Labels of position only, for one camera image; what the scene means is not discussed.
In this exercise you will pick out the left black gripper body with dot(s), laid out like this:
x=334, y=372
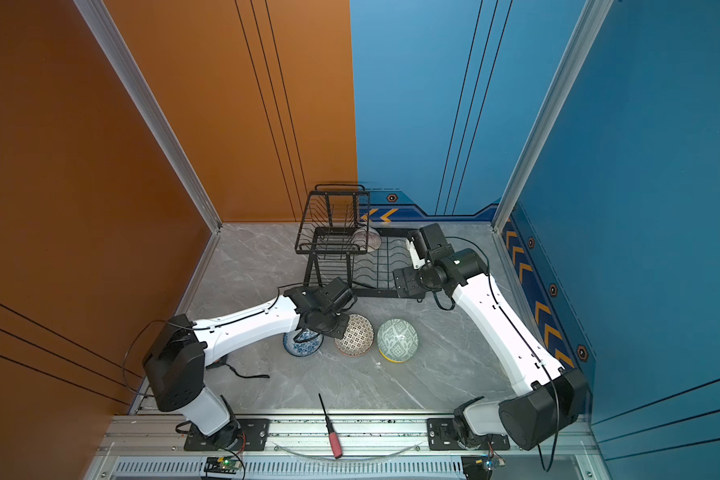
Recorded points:
x=337, y=325

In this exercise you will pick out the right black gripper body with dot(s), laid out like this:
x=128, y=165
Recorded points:
x=416, y=280

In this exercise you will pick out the brown dotted bowl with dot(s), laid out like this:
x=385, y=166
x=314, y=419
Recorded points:
x=358, y=337

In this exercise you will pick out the pink striped bowl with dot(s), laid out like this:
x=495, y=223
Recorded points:
x=367, y=239

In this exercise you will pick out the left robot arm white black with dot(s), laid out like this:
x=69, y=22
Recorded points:
x=176, y=362

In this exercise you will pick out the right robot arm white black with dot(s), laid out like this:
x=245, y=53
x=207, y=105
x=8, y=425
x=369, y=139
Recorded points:
x=547, y=396

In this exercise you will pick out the blue floral bowl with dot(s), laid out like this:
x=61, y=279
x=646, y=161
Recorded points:
x=302, y=343

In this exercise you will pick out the yellow bowl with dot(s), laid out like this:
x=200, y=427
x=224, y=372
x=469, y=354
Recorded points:
x=394, y=359

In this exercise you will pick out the orange black tape measure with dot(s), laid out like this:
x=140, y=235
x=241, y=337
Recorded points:
x=223, y=363

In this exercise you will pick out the left green circuit board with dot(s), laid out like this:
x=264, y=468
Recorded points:
x=223, y=467

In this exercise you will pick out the right circuit board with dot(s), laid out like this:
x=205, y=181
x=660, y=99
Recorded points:
x=480, y=467

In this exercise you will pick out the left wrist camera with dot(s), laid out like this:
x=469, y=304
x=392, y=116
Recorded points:
x=337, y=296

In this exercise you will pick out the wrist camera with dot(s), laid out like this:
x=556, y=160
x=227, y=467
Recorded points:
x=337, y=296
x=428, y=244

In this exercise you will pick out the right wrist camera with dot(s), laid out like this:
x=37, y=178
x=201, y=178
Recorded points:
x=428, y=244

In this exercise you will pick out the black wire dish rack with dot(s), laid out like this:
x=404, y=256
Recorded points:
x=339, y=241

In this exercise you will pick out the red handled screwdriver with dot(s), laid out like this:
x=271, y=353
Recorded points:
x=333, y=437

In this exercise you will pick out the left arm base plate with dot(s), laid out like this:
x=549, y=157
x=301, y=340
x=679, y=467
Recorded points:
x=243, y=435

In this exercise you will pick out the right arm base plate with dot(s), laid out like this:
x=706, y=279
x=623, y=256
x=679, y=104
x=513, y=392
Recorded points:
x=442, y=435

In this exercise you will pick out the aluminium front rail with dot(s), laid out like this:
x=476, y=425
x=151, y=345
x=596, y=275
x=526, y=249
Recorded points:
x=385, y=445

